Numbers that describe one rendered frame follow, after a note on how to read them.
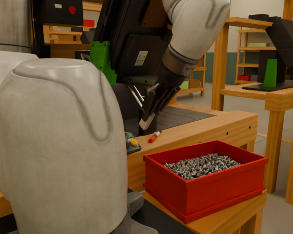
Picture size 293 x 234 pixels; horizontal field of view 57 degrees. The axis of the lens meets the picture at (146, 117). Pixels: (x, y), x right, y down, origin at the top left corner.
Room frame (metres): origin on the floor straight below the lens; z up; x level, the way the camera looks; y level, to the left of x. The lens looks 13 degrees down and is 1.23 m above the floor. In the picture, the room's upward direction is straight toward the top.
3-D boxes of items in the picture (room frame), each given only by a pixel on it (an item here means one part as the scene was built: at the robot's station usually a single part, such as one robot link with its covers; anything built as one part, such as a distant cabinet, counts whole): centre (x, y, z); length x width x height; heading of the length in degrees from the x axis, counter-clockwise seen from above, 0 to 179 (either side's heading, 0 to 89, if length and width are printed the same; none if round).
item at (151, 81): (1.19, 0.04, 1.11); 0.39 x 0.16 x 0.03; 43
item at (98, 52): (1.11, 0.18, 1.17); 0.13 x 0.12 x 0.20; 133
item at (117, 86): (1.38, 0.18, 1.07); 0.30 x 0.18 x 0.34; 133
